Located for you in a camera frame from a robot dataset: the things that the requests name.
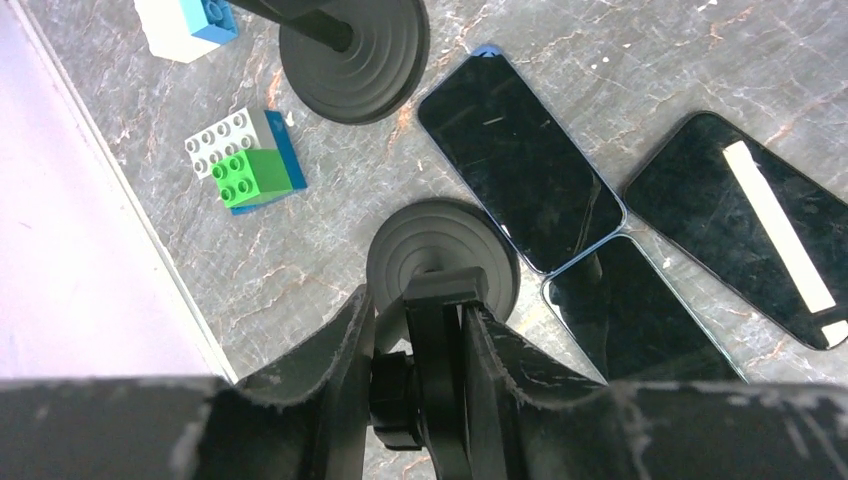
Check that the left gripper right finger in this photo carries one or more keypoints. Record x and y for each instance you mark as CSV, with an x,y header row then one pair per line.
x,y
525,410

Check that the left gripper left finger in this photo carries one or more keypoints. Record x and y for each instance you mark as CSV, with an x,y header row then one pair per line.
x,y
309,407

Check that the black round-base phone stand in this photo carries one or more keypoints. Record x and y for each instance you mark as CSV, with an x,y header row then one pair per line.
x,y
428,262

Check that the far black phone stand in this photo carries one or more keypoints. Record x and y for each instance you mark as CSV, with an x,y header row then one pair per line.
x,y
351,62

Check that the lower left black smartphone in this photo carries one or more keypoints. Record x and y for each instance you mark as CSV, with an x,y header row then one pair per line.
x,y
630,323

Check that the blue-edged black smartphone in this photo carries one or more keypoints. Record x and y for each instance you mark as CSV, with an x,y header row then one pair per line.
x,y
525,170

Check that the green white blue blocks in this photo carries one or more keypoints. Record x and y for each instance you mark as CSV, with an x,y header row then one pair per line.
x,y
250,157

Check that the middle black smartphone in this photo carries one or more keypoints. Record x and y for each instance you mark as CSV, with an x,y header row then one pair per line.
x,y
766,230

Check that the white and blue blocks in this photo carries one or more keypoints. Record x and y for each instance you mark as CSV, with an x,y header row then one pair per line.
x,y
186,30

